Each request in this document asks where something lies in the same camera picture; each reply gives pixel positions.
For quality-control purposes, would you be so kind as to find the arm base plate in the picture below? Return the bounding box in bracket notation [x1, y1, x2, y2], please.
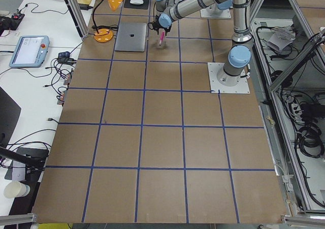
[207, 62, 250, 94]
[200, 7, 231, 20]

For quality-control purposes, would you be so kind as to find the aluminium frame post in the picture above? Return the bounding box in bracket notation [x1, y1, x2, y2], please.
[64, 0, 88, 38]

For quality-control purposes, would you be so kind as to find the silver laptop notebook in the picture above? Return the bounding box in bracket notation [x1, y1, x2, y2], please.
[115, 22, 147, 52]

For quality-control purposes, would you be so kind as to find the blue teach pendant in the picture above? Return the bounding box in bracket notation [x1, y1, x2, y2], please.
[9, 36, 50, 68]

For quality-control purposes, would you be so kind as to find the pink highlighter pen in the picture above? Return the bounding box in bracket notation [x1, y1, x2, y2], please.
[158, 31, 165, 47]

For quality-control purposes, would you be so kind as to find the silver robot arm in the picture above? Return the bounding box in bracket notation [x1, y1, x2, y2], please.
[148, 0, 252, 87]

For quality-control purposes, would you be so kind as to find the orange desk lamp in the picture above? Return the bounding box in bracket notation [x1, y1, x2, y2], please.
[91, 0, 124, 43]

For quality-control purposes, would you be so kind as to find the white computer mouse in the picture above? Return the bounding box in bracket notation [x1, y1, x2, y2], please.
[130, 0, 144, 6]

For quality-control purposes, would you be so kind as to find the black power adapter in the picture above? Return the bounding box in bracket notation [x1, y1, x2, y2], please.
[78, 3, 93, 11]

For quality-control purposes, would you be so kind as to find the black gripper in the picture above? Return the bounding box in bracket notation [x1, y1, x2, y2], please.
[148, 21, 171, 34]

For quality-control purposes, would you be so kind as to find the black mousepad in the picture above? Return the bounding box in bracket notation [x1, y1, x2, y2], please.
[123, 0, 149, 10]

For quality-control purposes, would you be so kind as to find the black monitor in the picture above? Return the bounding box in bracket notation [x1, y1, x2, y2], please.
[0, 88, 21, 148]

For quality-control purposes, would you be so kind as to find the white paper cup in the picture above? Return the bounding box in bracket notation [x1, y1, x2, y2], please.
[4, 181, 30, 199]

